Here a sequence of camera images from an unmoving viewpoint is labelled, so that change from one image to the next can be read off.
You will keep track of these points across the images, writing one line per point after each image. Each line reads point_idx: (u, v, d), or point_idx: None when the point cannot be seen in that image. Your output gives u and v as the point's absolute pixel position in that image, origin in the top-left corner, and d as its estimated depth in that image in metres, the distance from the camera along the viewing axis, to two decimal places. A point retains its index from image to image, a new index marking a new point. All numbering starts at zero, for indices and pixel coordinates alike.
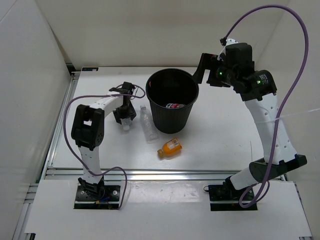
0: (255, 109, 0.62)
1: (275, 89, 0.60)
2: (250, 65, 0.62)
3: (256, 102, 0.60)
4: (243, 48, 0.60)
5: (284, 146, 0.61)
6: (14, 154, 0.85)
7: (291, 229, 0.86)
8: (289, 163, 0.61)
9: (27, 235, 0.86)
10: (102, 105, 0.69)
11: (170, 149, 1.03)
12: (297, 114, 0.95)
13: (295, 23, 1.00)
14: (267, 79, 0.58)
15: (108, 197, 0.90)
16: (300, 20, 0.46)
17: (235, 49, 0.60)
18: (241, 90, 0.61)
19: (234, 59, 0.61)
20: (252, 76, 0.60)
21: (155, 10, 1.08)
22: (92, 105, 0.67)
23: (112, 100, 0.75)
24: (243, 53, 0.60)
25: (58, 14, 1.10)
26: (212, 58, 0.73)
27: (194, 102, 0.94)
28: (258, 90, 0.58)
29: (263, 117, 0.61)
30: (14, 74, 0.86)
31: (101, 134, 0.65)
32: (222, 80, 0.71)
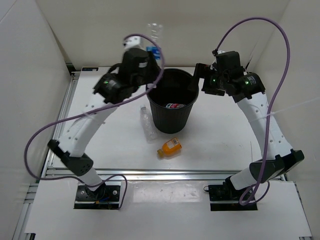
0: (247, 109, 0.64)
1: (263, 88, 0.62)
2: (239, 69, 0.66)
3: (246, 100, 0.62)
4: (232, 54, 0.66)
5: (279, 141, 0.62)
6: (14, 154, 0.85)
7: (290, 229, 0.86)
8: (286, 158, 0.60)
9: (27, 235, 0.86)
10: (73, 140, 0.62)
11: (170, 149, 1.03)
12: (297, 114, 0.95)
13: (295, 22, 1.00)
14: (255, 80, 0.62)
15: (108, 197, 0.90)
16: (281, 29, 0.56)
17: (224, 55, 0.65)
18: (231, 92, 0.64)
19: (224, 65, 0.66)
20: (241, 79, 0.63)
21: (155, 10, 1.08)
22: (63, 142, 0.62)
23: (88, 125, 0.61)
24: (232, 60, 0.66)
25: (58, 14, 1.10)
26: (206, 67, 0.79)
27: (194, 102, 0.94)
28: (248, 90, 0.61)
29: (255, 115, 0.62)
30: (14, 74, 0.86)
31: (85, 164, 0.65)
32: (216, 87, 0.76)
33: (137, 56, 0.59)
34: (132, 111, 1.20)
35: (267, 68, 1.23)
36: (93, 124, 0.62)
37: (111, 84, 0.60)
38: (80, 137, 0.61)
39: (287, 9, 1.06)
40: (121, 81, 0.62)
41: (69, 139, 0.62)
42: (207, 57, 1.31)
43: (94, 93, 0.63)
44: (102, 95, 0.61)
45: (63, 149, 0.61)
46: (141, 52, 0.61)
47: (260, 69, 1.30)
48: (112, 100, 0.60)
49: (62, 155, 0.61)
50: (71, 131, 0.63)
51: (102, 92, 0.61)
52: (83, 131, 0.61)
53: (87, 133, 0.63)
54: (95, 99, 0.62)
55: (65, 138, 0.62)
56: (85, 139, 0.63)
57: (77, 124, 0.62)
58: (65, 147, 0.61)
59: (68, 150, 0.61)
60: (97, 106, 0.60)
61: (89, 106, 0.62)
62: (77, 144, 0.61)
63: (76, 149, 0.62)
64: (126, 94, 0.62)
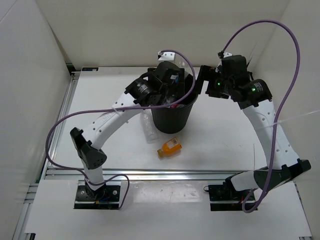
0: (252, 115, 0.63)
1: (270, 95, 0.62)
2: (244, 75, 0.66)
3: (252, 108, 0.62)
4: (238, 60, 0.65)
5: (285, 150, 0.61)
6: (14, 154, 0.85)
7: (290, 229, 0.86)
8: (293, 168, 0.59)
9: (27, 235, 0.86)
10: (97, 131, 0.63)
11: (170, 149, 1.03)
12: (297, 114, 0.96)
13: (295, 23, 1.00)
14: (262, 87, 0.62)
15: (108, 197, 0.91)
16: (292, 35, 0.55)
17: (230, 60, 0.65)
18: (237, 98, 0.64)
19: (230, 70, 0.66)
20: (247, 85, 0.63)
21: (155, 10, 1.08)
22: (86, 133, 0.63)
23: (114, 119, 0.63)
24: (238, 65, 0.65)
25: (58, 14, 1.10)
26: (211, 70, 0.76)
27: (193, 103, 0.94)
28: (254, 97, 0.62)
29: (261, 123, 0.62)
30: (14, 74, 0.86)
31: (100, 159, 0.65)
32: (221, 91, 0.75)
33: (171, 69, 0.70)
34: None
35: (267, 68, 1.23)
36: (119, 120, 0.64)
37: (142, 88, 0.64)
38: (104, 130, 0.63)
39: (287, 9, 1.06)
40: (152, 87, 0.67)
41: (93, 130, 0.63)
42: (207, 57, 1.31)
43: (125, 93, 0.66)
44: (133, 96, 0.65)
45: (85, 139, 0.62)
46: (174, 67, 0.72)
47: (260, 69, 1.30)
48: (141, 102, 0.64)
49: (83, 143, 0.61)
50: (97, 123, 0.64)
51: (134, 94, 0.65)
52: (110, 124, 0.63)
53: (110, 129, 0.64)
54: (125, 97, 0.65)
55: (89, 128, 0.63)
56: (107, 134, 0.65)
57: (103, 117, 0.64)
58: (88, 137, 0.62)
59: (90, 140, 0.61)
60: (127, 104, 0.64)
61: (118, 103, 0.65)
62: (99, 136, 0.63)
63: (97, 141, 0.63)
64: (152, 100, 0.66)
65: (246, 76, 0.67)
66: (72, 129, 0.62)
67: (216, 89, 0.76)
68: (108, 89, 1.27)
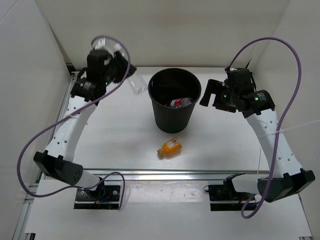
0: (255, 124, 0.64)
1: (273, 105, 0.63)
2: (249, 86, 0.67)
3: (255, 116, 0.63)
4: (241, 72, 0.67)
5: (288, 159, 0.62)
6: (14, 154, 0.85)
7: (290, 229, 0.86)
8: (296, 178, 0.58)
9: (27, 235, 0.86)
10: (63, 144, 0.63)
11: (170, 149, 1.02)
12: (297, 114, 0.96)
13: (295, 23, 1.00)
14: (265, 97, 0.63)
15: (108, 197, 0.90)
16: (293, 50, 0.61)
17: (234, 72, 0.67)
18: (241, 108, 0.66)
19: (234, 82, 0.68)
20: (251, 95, 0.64)
21: (155, 10, 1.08)
22: (52, 150, 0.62)
23: (74, 125, 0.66)
24: (241, 77, 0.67)
25: (58, 14, 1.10)
26: (218, 84, 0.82)
27: (196, 102, 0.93)
28: (257, 106, 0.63)
29: (263, 130, 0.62)
30: (13, 74, 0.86)
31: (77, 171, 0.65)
32: (227, 102, 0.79)
33: (100, 56, 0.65)
34: (132, 111, 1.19)
35: (267, 68, 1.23)
36: (78, 125, 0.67)
37: (86, 86, 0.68)
38: (69, 140, 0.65)
39: (287, 9, 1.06)
40: (94, 80, 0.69)
41: (58, 143, 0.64)
42: (207, 57, 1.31)
43: (72, 97, 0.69)
44: (81, 96, 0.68)
45: (54, 156, 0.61)
46: (101, 51, 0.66)
47: (260, 69, 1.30)
48: (91, 99, 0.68)
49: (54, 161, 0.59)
50: (58, 136, 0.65)
51: (81, 94, 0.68)
52: (71, 132, 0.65)
53: (73, 136, 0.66)
54: (75, 101, 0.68)
55: (53, 143, 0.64)
56: (73, 143, 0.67)
57: (63, 128, 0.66)
58: (56, 153, 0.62)
59: (60, 154, 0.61)
60: (79, 106, 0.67)
61: (70, 109, 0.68)
62: (67, 147, 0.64)
63: (68, 151, 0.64)
64: (100, 91, 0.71)
65: (250, 87, 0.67)
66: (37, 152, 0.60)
67: (222, 101, 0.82)
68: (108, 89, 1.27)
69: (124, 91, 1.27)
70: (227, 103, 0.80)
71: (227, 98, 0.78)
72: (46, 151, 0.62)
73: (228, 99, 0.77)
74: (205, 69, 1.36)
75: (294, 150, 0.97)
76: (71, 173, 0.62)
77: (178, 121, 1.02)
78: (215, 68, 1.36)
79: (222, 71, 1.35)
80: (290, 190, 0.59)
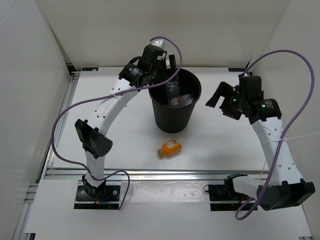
0: (260, 130, 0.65)
1: (279, 113, 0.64)
2: (259, 94, 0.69)
3: (260, 122, 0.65)
4: (253, 79, 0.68)
5: (288, 168, 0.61)
6: (14, 154, 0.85)
7: (289, 229, 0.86)
8: (296, 187, 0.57)
9: (27, 235, 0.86)
10: (101, 118, 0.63)
11: (170, 149, 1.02)
12: (297, 114, 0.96)
13: (295, 23, 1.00)
14: (272, 105, 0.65)
15: (108, 197, 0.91)
16: (307, 62, 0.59)
17: (246, 77, 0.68)
18: (248, 113, 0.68)
19: (245, 88, 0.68)
20: (258, 102, 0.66)
21: (155, 10, 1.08)
22: (91, 121, 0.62)
23: (114, 103, 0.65)
24: (252, 83, 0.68)
25: (58, 14, 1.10)
26: (229, 88, 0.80)
27: (197, 101, 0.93)
28: (263, 114, 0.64)
29: (266, 137, 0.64)
30: (13, 74, 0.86)
31: (107, 146, 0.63)
32: (235, 107, 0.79)
33: (156, 51, 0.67)
34: (133, 111, 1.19)
35: (267, 68, 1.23)
36: (118, 105, 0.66)
37: (134, 71, 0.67)
38: (107, 116, 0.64)
39: (287, 10, 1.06)
40: (143, 68, 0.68)
41: (97, 117, 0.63)
42: (207, 57, 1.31)
43: (119, 78, 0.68)
44: (127, 79, 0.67)
45: (91, 127, 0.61)
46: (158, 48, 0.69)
47: (260, 69, 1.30)
48: (136, 85, 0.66)
49: (90, 131, 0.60)
50: (99, 110, 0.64)
51: (127, 77, 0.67)
52: (110, 110, 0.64)
53: (113, 114, 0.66)
54: (121, 83, 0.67)
55: (93, 116, 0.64)
56: (108, 121, 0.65)
57: (104, 104, 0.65)
58: (93, 124, 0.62)
59: (96, 127, 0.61)
60: (123, 89, 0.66)
61: (115, 89, 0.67)
62: (104, 123, 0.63)
63: (103, 127, 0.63)
64: (146, 81, 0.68)
65: (259, 94, 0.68)
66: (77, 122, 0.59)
67: (230, 106, 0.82)
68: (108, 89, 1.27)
69: None
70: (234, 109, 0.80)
71: (236, 104, 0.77)
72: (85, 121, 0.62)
73: (236, 106, 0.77)
74: (205, 69, 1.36)
75: (294, 150, 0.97)
76: (101, 146, 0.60)
77: (176, 121, 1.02)
78: (215, 68, 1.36)
79: (222, 71, 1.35)
80: (288, 199, 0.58)
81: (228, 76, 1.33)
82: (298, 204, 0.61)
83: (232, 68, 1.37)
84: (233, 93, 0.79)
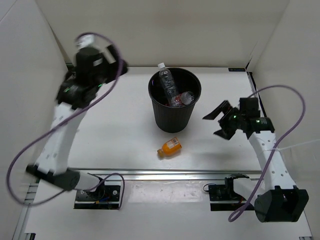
0: (254, 142, 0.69)
1: (272, 128, 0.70)
2: (256, 112, 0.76)
3: (255, 134, 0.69)
4: (251, 100, 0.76)
5: (281, 174, 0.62)
6: (14, 154, 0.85)
7: (289, 229, 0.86)
8: (292, 196, 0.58)
9: (27, 235, 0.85)
10: (53, 158, 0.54)
11: (170, 149, 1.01)
12: (297, 114, 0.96)
13: (295, 23, 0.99)
14: (266, 121, 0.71)
15: (108, 197, 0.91)
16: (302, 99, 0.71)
17: (245, 99, 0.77)
18: (244, 128, 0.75)
19: (243, 107, 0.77)
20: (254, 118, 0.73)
21: (155, 10, 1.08)
22: (42, 166, 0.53)
23: (60, 136, 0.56)
24: (250, 103, 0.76)
25: (58, 14, 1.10)
26: (230, 107, 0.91)
27: (197, 101, 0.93)
28: (257, 128, 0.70)
29: (261, 147, 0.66)
30: (13, 73, 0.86)
31: (76, 177, 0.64)
32: (234, 123, 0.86)
33: (91, 55, 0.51)
34: (132, 111, 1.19)
35: (267, 68, 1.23)
36: (68, 135, 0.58)
37: (72, 89, 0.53)
38: (59, 151, 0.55)
39: (287, 9, 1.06)
40: (82, 83, 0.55)
41: (47, 157, 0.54)
42: (207, 57, 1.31)
43: (58, 104, 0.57)
44: (66, 103, 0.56)
45: (45, 172, 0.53)
46: (93, 48, 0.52)
47: (260, 69, 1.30)
48: (79, 106, 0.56)
49: (47, 176, 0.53)
50: (48, 149, 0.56)
51: (66, 100, 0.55)
52: (61, 144, 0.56)
53: (64, 147, 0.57)
54: (61, 109, 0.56)
55: (42, 158, 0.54)
56: (65, 156, 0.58)
57: (51, 139, 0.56)
58: (46, 168, 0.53)
59: (51, 169, 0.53)
60: (66, 116, 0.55)
61: (57, 118, 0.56)
62: (57, 161, 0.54)
63: (59, 166, 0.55)
64: (91, 95, 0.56)
65: (256, 113, 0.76)
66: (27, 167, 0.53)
67: (229, 122, 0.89)
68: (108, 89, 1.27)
69: (124, 91, 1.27)
70: (234, 126, 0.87)
71: (235, 120, 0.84)
72: (36, 166, 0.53)
73: (236, 123, 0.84)
74: (205, 69, 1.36)
75: (294, 150, 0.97)
76: (67, 182, 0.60)
77: (176, 123, 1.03)
78: (215, 68, 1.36)
79: (222, 71, 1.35)
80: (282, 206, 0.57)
81: (228, 76, 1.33)
82: (296, 218, 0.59)
83: (232, 68, 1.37)
84: (233, 112, 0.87)
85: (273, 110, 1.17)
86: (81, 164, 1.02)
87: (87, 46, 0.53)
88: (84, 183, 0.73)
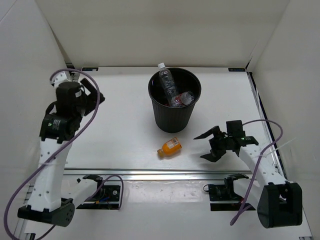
0: (244, 155, 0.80)
1: (256, 141, 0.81)
2: (242, 132, 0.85)
3: (243, 148, 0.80)
4: (236, 122, 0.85)
5: (272, 173, 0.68)
6: (14, 154, 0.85)
7: (289, 229, 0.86)
8: (287, 193, 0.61)
9: (27, 235, 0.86)
10: (45, 194, 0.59)
11: (170, 149, 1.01)
12: (297, 114, 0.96)
13: (295, 23, 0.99)
14: (250, 137, 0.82)
15: (108, 197, 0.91)
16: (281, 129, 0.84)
17: (231, 122, 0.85)
18: (232, 146, 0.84)
19: (230, 129, 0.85)
20: (240, 135, 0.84)
21: (155, 10, 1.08)
22: (36, 204, 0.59)
23: (50, 168, 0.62)
24: (236, 125, 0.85)
25: (58, 15, 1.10)
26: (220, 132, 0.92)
27: (197, 101, 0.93)
28: (243, 143, 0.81)
29: (249, 157, 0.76)
30: (13, 73, 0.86)
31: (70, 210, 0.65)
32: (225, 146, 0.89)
33: (71, 89, 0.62)
34: (132, 111, 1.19)
35: (267, 68, 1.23)
36: (57, 170, 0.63)
37: (55, 123, 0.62)
38: (51, 189, 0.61)
39: (287, 9, 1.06)
40: (63, 116, 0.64)
41: (40, 195, 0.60)
42: (206, 57, 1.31)
43: (43, 140, 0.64)
44: (52, 137, 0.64)
45: (40, 209, 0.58)
46: (71, 84, 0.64)
47: (260, 69, 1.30)
48: (65, 137, 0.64)
49: (41, 214, 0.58)
50: (38, 187, 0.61)
51: (52, 135, 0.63)
52: (51, 180, 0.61)
53: (55, 182, 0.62)
54: (47, 144, 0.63)
55: (35, 197, 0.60)
56: (56, 189, 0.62)
57: (41, 177, 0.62)
58: (40, 207, 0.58)
59: (45, 207, 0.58)
60: (53, 150, 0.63)
61: (44, 154, 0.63)
62: (50, 198, 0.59)
63: (53, 201, 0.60)
64: (73, 126, 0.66)
65: (242, 133, 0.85)
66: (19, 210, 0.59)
67: (218, 143, 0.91)
68: (108, 89, 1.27)
69: (124, 91, 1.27)
70: (223, 147, 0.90)
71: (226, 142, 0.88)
72: (29, 207, 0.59)
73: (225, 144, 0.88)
74: (205, 69, 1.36)
75: (294, 150, 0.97)
76: (61, 218, 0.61)
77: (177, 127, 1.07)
78: (215, 68, 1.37)
79: (222, 71, 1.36)
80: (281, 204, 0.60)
81: (227, 76, 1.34)
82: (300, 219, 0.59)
83: (232, 68, 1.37)
84: (222, 135, 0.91)
85: (272, 110, 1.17)
86: (81, 164, 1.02)
87: (64, 81, 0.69)
88: (82, 198, 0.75)
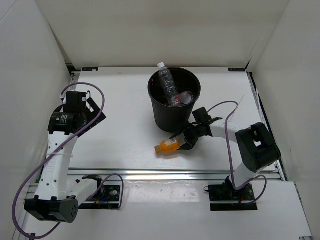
0: (216, 132, 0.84)
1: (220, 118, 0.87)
2: (207, 116, 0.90)
3: (212, 125, 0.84)
4: (201, 109, 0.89)
5: (239, 125, 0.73)
6: (13, 154, 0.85)
7: (289, 229, 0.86)
8: (258, 136, 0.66)
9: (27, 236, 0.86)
10: (53, 183, 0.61)
11: (167, 147, 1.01)
12: (297, 114, 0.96)
13: (296, 23, 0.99)
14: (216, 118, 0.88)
15: (108, 197, 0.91)
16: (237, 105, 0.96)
17: (197, 110, 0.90)
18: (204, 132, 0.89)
19: (198, 117, 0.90)
20: (207, 120, 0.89)
21: (154, 10, 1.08)
22: (43, 195, 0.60)
23: (57, 161, 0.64)
24: (201, 112, 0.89)
25: (58, 15, 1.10)
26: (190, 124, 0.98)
27: (196, 101, 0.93)
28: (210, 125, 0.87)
29: (220, 127, 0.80)
30: (13, 73, 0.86)
31: (75, 206, 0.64)
32: (197, 135, 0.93)
33: (81, 93, 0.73)
34: (132, 111, 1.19)
35: (267, 68, 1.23)
36: (64, 159, 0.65)
37: (63, 118, 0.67)
38: (58, 178, 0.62)
39: (287, 9, 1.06)
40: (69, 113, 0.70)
41: (48, 185, 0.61)
42: (207, 57, 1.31)
43: (51, 133, 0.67)
44: (60, 130, 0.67)
45: (47, 200, 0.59)
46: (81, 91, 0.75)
47: (260, 69, 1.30)
48: (72, 131, 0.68)
49: (49, 204, 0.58)
50: (46, 178, 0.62)
51: (59, 128, 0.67)
52: (59, 170, 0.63)
53: (62, 173, 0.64)
54: (55, 137, 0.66)
55: (43, 187, 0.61)
56: (63, 180, 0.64)
57: (49, 168, 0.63)
58: (48, 197, 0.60)
59: (53, 196, 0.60)
60: (60, 141, 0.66)
61: (52, 146, 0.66)
62: (58, 187, 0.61)
63: (60, 191, 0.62)
64: (79, 124, 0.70)
65: (208, 118, 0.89)
66: (26, 201, 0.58)
67: (190, 134, 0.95)
68: (108, 89, 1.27)
69: (124, 91, 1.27)
70: (196, 136, 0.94)
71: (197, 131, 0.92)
72: (36, 197, 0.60)
73: (197, 132, 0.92)
74: (205, 69, 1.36)
75: (294, 150, 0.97)
76: (67, 212, 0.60)
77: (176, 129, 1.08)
78: (215, 68, 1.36)
79: (222, 71, 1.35)
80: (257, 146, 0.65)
81: (227, 76, 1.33)
82: (278, 153, 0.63)
83: (232, 68, 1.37)
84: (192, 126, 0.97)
85: (272, 110, 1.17)
86: (81, 164, 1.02)
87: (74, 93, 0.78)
88: (84, 197, 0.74)
